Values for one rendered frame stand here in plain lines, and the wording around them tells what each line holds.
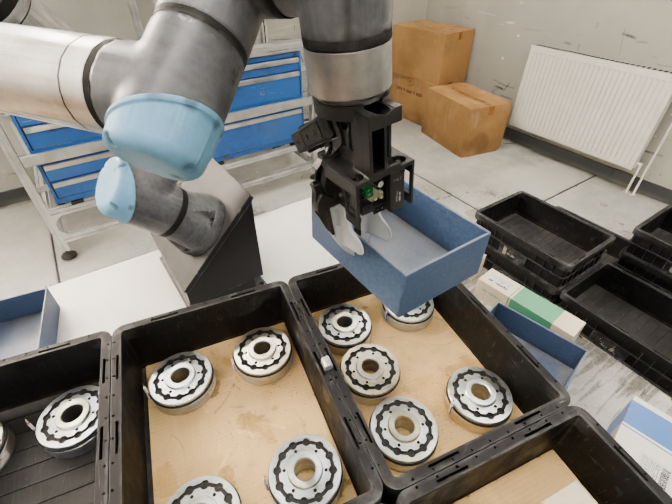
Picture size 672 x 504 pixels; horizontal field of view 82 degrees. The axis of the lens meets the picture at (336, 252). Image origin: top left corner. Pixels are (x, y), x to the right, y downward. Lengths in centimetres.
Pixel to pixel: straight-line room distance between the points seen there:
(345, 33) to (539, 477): 62
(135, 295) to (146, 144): 87
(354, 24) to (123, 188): 60
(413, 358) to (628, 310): 115
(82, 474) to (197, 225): 48
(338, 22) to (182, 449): 60
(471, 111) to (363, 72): 299
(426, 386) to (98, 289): 88
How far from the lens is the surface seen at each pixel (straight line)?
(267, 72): 258
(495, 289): 103
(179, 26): 33
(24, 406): 86
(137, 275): 121
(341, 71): 34
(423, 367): 74
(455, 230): 57
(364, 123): 34
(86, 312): 116
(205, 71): 32
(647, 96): 329
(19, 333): 120
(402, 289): 45
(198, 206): 90
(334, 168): 39
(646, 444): 87
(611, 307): 175
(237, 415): 70
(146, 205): 85
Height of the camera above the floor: 143
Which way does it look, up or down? 40 degrees down
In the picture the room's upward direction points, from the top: straight up
